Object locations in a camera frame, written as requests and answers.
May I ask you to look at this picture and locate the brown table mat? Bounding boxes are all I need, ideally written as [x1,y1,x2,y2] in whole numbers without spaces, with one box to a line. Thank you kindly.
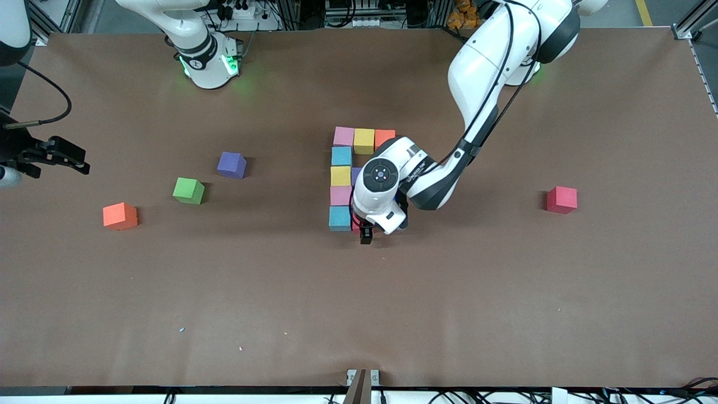
[0,27,718,389]

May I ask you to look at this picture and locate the green foam cube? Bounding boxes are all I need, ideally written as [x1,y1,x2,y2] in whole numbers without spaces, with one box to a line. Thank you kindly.
[172,177,205,205]

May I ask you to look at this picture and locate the aluminium frame profile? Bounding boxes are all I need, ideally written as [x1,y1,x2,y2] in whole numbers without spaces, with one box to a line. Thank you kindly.
[25,0,79,47]
[672,0,718,41]

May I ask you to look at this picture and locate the metal clamp bracket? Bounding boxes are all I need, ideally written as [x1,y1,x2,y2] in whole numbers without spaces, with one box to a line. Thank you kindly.
[343,369,381,404]

